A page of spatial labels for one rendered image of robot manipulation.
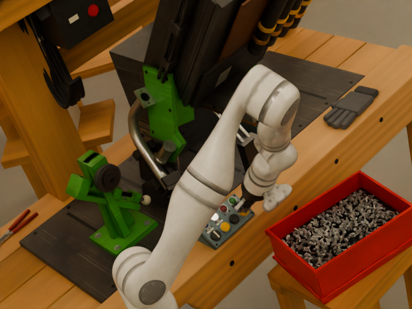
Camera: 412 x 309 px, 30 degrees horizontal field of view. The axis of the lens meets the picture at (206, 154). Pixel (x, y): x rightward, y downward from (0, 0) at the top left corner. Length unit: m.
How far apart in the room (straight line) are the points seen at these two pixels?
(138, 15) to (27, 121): 0.53
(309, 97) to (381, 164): 1.17
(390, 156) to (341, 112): 1.31
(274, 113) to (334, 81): 1.11
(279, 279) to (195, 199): 0.65
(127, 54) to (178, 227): 0.92
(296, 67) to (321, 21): 2.18
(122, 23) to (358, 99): 0.77
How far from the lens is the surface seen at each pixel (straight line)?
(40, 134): 2.27
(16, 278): 2.22
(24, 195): 4.13
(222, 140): 1.41
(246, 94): 1.40
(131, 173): 2.35
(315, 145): 2.23
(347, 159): 2.28
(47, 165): 2.32
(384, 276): 1.97
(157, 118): 2.11
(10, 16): 2.01
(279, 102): 1.39
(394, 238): 1.96
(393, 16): 4.67
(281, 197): 1.85
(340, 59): 2.64
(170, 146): 2.07
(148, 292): 1.46
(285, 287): 2.00
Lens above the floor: 2.23
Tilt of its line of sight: 35 degrees down
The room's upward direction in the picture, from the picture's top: 18 degrees counter-clockwise
